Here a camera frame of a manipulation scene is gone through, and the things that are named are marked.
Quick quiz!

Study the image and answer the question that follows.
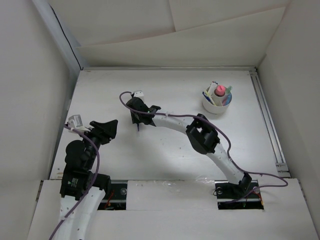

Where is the yellow highlighter pen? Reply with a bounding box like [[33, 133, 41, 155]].
[[204, 91, 216, 106]]

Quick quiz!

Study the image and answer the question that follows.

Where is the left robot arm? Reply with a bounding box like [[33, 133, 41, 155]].
[[49, 115, 118, 240]]

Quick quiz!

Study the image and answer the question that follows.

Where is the blue capped white marker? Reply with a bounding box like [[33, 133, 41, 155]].
[[207, 80, 218, 96]]

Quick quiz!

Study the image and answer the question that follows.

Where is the white round divided pen holder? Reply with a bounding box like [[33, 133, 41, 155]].
[[202, 82, 233, 115]]

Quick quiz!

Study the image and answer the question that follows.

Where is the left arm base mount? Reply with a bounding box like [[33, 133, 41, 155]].
[[97, 177, 128, 211]]

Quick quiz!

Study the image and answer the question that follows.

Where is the blue correction tape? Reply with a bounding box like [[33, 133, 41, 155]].
[[222, 93, 232, 106]]

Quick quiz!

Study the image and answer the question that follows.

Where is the blue gel pen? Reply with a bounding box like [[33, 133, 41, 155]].
[[202, 91, 215, 106]]

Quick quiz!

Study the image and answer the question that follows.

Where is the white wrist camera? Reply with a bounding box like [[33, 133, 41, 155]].
[[67, 114, 83, 130], [131, 90, 145, 101]]

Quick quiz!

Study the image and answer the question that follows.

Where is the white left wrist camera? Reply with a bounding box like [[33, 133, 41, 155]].
[[67, 114, 83, 130]]

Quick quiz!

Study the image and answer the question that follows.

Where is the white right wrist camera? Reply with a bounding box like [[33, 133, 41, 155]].
[[131, 90, 145, 101]]

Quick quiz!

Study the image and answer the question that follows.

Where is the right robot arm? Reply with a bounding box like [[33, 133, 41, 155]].
[[124, 97, 252, 198]]

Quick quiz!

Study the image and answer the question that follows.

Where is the green correction tape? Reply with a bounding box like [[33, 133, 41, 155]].
[[225, 85, 233, 94]]

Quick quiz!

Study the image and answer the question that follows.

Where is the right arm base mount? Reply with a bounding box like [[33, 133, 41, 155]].
[[213, 180, 264, 210]]

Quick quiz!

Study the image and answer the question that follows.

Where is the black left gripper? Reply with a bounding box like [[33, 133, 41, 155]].
[[78, 119, 117, 169]]

